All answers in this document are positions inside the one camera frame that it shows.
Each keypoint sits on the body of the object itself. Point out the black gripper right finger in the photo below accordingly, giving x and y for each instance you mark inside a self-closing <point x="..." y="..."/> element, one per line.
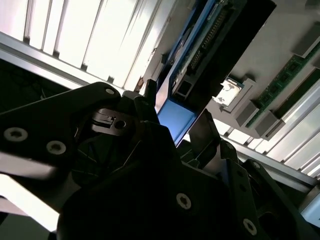
<point x="237" y="180"/>

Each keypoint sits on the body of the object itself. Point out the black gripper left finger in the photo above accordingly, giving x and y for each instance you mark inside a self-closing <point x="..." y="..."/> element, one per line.
<point x="37" y="130"/>

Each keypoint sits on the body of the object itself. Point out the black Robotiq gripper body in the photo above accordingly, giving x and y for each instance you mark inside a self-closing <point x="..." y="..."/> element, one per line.
<point x="125" y="212"/>

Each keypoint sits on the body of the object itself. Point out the hard disk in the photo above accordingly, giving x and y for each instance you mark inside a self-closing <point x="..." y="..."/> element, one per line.
<point x="175" y="117"/>

